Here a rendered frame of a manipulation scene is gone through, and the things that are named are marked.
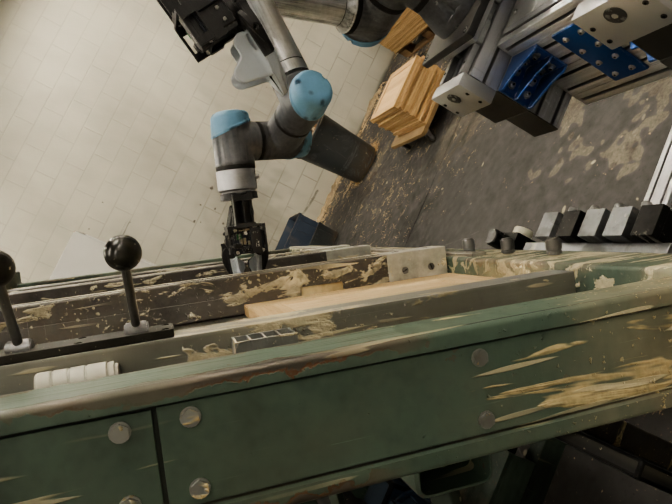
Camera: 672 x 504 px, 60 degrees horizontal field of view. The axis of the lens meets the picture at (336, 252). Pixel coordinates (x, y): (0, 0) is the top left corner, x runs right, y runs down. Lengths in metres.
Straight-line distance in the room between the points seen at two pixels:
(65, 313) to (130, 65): 5.64
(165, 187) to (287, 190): 1.30
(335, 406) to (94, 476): 0.17
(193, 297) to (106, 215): 5.32
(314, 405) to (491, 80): 1.05
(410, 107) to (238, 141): 3.25
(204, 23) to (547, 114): 0.90
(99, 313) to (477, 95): 0.89
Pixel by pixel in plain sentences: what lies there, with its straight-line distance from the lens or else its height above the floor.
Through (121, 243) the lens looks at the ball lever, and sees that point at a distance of 0.63.
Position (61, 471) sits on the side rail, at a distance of 0.45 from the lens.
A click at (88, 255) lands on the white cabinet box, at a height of 1.87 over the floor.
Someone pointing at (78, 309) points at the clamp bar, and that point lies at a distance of 1.05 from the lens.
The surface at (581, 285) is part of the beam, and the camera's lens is 0.85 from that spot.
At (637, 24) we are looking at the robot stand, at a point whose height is 0.93.
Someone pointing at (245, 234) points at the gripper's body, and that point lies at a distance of 1.09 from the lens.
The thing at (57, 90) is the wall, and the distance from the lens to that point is 6.58.
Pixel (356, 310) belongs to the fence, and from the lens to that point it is 0.71.
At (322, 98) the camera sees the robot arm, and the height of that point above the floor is 1.27.
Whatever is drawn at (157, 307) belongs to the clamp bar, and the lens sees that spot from 1.04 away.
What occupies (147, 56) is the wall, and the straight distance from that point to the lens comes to 6.62.
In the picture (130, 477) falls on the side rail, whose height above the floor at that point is 1.35.
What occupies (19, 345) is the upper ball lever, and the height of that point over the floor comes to 1.49.
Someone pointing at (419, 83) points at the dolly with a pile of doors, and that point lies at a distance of 4.37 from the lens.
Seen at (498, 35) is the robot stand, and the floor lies 0.95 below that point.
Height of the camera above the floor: 1.40
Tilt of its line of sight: 15 degrees down
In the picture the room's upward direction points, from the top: 64 degrees counter-clockwise
